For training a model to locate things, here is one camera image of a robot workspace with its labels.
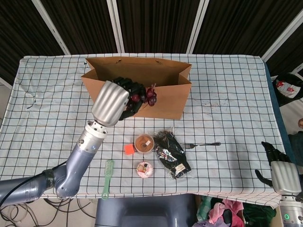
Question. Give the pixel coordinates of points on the black packaged gloves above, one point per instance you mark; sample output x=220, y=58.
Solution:
x=170, y=153

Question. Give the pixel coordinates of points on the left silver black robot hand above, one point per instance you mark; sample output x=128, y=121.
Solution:
x=110, y=104

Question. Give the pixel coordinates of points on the person in dark clothes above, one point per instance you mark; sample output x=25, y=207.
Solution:
x=298, y=151

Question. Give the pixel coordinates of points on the white partition frame post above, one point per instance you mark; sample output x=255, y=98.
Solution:
x=197, y=26
x=113, y=19
x=281, y=37
x=50, y=26

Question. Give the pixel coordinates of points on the colourful clothes pile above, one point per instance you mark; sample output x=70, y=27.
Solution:
x=225, y=210

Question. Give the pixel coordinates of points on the metal fork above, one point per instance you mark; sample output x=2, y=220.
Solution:
x=203, y=144

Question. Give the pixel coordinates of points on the dark red grape bunch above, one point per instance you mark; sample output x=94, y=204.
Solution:
x=151, y=100

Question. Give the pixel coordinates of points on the clear round rubber band container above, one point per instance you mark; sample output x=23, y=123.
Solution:
x=143, y=144

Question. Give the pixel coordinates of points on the brown paper shopping bag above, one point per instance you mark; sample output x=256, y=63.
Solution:
x=170, y=101

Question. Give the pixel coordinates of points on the grey-blue robot torso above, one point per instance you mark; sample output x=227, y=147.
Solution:
x=142, y=210

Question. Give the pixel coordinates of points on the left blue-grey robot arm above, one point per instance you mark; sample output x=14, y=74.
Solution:
x=80, y=156

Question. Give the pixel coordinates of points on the green scrubbing brush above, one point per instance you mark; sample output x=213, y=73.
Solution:
x=109, y=168

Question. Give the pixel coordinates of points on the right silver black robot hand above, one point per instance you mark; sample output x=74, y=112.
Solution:
x=285, y=178

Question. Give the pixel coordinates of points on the white checkered tablecloth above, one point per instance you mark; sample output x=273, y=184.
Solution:
x=47, y=118

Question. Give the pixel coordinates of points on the blue table side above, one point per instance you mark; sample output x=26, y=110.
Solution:
x=283, y=127

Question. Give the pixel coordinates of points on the orange cube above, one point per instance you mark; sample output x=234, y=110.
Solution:
x=129, y=149

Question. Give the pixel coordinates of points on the black bag with red print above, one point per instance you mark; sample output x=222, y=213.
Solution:
x=291, y=82

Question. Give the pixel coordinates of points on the pink frosted donut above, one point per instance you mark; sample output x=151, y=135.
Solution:
x=145, y=170

